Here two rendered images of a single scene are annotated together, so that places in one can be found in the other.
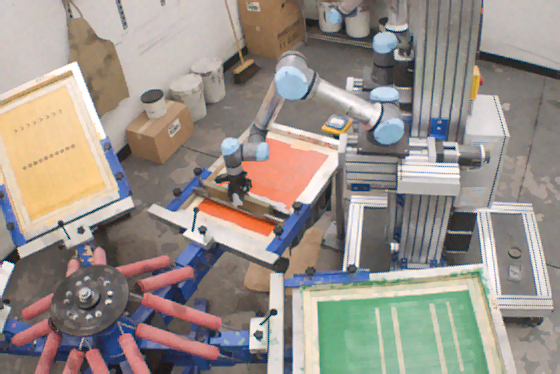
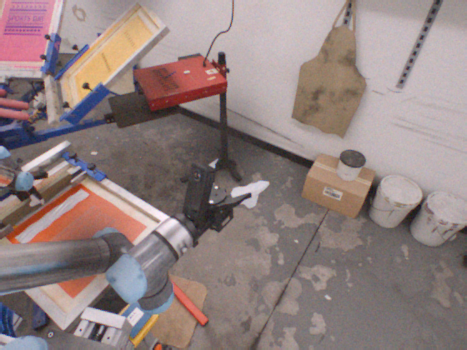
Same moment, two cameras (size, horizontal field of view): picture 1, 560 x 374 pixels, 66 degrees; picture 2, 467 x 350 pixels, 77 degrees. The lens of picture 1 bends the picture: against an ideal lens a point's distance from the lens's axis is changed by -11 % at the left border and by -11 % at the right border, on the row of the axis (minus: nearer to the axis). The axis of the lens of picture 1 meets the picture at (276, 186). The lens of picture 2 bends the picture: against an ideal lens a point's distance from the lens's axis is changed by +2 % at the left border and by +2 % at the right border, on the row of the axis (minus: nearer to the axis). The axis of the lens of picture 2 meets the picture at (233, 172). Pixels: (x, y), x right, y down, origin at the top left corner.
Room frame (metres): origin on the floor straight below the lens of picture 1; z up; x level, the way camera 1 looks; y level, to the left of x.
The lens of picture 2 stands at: (2.52, -0.78, 2.16)
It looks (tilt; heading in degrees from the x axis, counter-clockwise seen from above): 46 degrees down; 87
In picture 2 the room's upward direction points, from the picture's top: straight up
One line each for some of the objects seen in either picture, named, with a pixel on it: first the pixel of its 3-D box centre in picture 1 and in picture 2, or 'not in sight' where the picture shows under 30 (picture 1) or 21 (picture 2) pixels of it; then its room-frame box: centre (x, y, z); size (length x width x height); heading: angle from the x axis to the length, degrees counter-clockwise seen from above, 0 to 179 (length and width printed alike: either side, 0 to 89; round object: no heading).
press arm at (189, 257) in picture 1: (193, 253); not in sight; (1.33, 0.39, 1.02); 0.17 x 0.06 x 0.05; 143
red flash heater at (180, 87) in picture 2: not in sight; (182, 81); (2.24, 1.24, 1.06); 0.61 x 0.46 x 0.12; 23
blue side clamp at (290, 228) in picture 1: (289, 229); not in sight; (1.42, -0.03, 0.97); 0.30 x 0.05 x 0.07; 143
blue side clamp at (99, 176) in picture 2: (191, 192); (86, 170); (1.76, 0.42, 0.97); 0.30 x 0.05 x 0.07; 143
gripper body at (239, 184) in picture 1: (238, 181); (20, 185); (1.59, 0.16, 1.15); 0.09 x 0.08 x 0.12; 53
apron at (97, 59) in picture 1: (88, 56); (333, 72); (3.39, 1.28, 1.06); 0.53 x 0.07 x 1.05; 143
